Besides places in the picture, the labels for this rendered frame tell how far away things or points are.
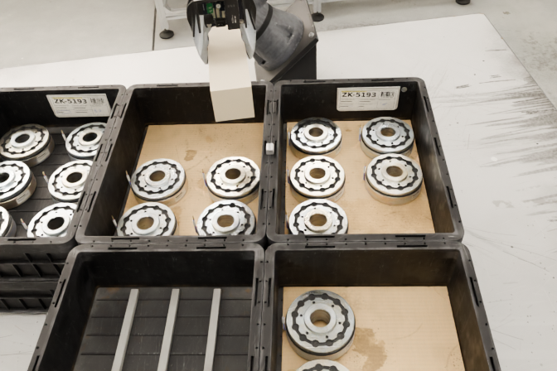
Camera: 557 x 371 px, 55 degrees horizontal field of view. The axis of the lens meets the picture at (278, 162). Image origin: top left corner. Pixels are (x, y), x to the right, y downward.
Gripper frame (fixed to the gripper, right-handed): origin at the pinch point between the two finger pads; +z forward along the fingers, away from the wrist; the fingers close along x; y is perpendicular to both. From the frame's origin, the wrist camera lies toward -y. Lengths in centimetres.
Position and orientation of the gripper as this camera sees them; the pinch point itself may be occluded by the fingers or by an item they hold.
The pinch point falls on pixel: (227, 52)
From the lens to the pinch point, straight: 91.5
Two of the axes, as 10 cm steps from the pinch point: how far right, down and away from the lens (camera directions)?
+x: 9.9, -1.3, 0.5
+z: 0.5, 6.9, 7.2
